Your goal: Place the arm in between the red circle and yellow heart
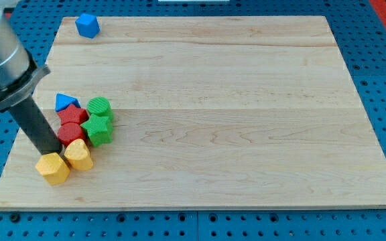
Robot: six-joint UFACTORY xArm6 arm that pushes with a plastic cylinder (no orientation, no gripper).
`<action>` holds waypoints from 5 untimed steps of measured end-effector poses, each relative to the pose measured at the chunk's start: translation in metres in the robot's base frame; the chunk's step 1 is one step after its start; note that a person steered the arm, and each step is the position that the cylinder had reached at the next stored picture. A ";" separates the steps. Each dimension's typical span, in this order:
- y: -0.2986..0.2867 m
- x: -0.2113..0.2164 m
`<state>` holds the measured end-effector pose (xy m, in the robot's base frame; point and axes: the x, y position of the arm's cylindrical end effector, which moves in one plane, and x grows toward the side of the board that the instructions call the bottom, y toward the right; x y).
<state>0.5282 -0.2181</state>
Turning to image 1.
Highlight red cylinder block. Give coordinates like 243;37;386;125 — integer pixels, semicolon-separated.
57;123;86;147

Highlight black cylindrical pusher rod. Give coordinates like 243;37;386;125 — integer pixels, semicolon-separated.
9;96;62;155

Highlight green star block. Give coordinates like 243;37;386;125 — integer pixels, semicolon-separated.
80;114;113;147

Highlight yellow hexagon block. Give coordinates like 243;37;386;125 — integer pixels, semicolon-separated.
35;153;70;185

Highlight blue cube block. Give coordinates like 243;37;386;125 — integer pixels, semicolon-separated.
75;13;100;39

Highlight red star block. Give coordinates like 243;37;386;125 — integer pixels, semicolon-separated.
57;104;89;125

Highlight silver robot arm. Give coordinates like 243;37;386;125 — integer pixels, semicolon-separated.
0;1;50;112

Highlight wooden board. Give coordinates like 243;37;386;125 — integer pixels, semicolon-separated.
0;15;386;212

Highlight yellow heart block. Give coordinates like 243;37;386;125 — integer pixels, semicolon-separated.
64;139;93;171

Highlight green cylinder block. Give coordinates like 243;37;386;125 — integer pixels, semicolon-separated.
86;96;114;121

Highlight blue triangle block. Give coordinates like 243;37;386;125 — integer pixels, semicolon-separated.
55;93;80;112

